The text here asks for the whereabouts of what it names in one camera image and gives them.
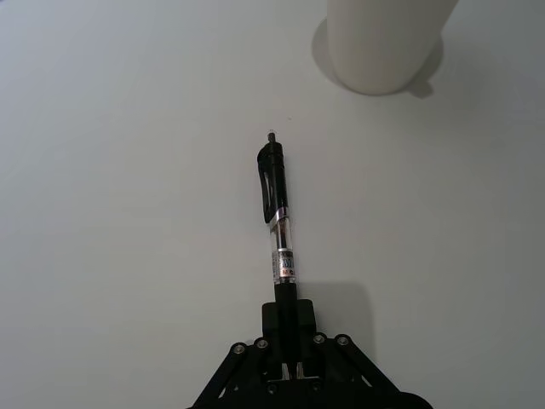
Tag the black clear retractable pen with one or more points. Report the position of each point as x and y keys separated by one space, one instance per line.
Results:
x=277 y=191

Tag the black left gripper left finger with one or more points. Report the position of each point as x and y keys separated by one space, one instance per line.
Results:
x=269 y=319

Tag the cream vacuum bottle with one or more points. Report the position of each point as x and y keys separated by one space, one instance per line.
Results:
x=383 y=42

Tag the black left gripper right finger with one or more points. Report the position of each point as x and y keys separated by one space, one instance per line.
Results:
x=306 y=318

